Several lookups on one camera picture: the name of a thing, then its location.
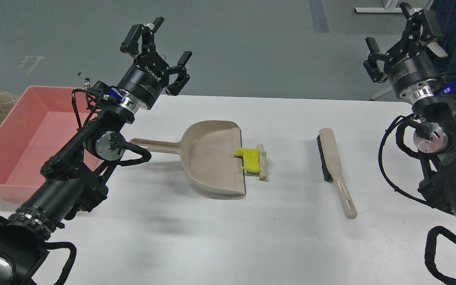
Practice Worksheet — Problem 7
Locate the yellow sponge piece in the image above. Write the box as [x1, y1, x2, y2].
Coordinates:
[233, 148, 261, 173]

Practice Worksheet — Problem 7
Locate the white office chair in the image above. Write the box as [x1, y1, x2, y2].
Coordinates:
[370, 86, 394, 101]

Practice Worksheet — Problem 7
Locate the white table base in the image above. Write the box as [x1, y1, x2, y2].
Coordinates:
[354, 0, 434, 14]

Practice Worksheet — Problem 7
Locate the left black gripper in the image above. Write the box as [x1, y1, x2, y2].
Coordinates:
[116, 17, 192, 110]

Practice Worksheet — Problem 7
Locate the pink plastic bin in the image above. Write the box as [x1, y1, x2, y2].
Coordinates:
[0, 86, 106, 202]

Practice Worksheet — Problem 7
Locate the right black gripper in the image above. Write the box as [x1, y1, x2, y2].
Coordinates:
[363, 2, 448, 99]

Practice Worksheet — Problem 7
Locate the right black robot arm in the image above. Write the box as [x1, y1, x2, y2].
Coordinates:
[363, 2, 456, 285]

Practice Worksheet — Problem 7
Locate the beige plastic dustpan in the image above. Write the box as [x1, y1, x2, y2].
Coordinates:
[130, 120, 246, 195]

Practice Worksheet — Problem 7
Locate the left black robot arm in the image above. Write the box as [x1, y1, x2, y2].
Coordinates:
[0, 17, 192, 285]

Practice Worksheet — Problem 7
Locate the beige hand brush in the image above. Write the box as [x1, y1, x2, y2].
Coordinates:
[317, 128, 357, 219]

